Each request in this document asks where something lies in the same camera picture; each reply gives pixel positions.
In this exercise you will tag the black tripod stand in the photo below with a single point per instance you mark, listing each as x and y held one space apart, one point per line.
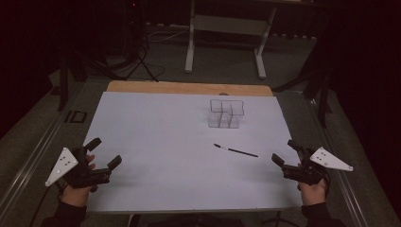
321 91

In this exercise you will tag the white table mat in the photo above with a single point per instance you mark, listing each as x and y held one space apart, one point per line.
164 151

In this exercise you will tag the person's left hand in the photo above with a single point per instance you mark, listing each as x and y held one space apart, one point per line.
75 197

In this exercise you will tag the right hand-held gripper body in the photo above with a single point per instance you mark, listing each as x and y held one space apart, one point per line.
307 173

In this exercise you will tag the black metal stand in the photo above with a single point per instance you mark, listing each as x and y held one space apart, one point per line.
64 82

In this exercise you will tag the white metal desk frame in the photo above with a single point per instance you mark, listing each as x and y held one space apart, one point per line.
228 25

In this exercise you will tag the metal floor rail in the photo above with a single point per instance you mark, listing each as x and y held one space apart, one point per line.
34 151
339 176

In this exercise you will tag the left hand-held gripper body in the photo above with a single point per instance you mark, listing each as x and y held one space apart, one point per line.
82 176

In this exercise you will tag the person's right hand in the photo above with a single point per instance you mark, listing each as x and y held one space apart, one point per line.
313 194

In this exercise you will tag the black floor socket box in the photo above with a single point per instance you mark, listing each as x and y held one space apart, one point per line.
75 116

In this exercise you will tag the thin black pen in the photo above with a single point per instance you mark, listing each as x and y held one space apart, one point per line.
235 151

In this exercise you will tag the clear acrylic organizer box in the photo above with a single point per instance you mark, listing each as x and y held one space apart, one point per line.
225 115

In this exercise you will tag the wooden table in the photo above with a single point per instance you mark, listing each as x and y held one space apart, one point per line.
176 87

